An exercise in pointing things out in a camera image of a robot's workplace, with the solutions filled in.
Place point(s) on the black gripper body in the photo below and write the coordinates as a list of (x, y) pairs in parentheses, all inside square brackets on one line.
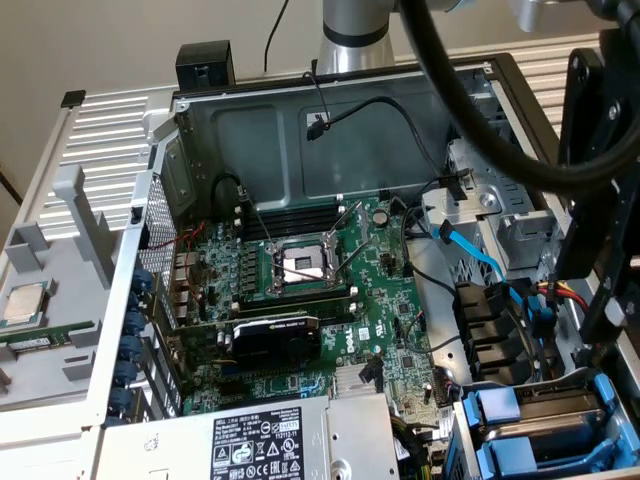
[(625, 75)]

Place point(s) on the hard disk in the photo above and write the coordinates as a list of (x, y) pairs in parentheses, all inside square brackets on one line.
[(550, 415)]

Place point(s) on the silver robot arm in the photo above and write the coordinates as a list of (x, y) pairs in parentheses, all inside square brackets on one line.
[(350, 50)]

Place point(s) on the blue plastic disk carrier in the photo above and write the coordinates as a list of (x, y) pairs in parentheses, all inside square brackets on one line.
[(505, 455)]

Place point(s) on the grey metal disk bay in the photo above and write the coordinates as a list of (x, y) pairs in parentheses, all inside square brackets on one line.
[(462, 445)]

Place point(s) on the grey metal drive cage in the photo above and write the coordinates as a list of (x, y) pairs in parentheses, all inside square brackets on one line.
[(525, 235)]

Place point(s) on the black plastic fan shroud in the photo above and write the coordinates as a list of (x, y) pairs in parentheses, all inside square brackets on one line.
[(480, 310)]

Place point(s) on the coin battery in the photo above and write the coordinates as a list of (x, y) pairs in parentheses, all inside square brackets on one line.
[(381, 217)]

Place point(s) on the metal socket cover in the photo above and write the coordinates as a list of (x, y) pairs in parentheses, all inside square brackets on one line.
[(360, 220)]

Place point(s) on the green motherboard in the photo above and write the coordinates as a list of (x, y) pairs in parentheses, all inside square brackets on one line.
[(370, 280)]

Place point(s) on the black RAM slot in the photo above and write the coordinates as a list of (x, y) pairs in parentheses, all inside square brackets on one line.
[(295, 296), (300, 215), (330, 312), (295, 226)]

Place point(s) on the silver heatsink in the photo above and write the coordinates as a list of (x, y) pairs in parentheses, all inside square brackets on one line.
[(350, 380)]

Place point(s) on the CPU socket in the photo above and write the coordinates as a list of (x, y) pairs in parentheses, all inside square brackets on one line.
[(300, 265)]

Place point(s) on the open PC case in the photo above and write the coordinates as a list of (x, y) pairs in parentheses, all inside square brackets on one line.
[(250, 150)]

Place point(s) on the socket locking lever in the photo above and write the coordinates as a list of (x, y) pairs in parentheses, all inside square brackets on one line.
[(262, 227)]

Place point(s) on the black graphics card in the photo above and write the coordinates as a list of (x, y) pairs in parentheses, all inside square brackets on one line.
[(275, 342)]

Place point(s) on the small black box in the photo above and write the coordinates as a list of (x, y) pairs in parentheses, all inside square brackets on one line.
[(205, 60)]

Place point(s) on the silver rear port stack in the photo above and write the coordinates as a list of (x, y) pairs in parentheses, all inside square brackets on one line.
[(185, 262)]

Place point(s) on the grey power supply unit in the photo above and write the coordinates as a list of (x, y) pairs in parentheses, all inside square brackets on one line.
[(175, 435)]

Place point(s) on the blue card retention latch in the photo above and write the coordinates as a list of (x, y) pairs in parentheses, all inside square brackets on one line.
[(135, 322)]

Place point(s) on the green RAM stick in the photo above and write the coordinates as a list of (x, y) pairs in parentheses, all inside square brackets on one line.
[(65, 332)]

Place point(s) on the grey parts rack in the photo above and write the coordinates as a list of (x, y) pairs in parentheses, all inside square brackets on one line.
[(60, 380)]

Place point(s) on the silver CPU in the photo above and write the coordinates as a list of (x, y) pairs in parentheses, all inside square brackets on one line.
[(25, 305)]

